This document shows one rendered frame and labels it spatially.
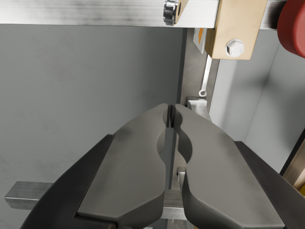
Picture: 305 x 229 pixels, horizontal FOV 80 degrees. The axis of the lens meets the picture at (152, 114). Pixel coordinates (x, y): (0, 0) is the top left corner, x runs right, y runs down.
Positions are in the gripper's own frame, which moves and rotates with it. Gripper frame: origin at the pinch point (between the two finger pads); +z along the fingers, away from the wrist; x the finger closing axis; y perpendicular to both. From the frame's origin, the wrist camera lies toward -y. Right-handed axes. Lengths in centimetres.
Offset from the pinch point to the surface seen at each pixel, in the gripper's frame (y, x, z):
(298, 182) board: 19.3, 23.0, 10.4
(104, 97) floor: 52, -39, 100
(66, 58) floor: 27, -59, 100
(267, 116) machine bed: 19.9, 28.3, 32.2
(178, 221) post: 65, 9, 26
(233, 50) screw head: -1.1, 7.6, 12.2
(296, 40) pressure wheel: -2.8, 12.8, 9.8
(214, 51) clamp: -0.6, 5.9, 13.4
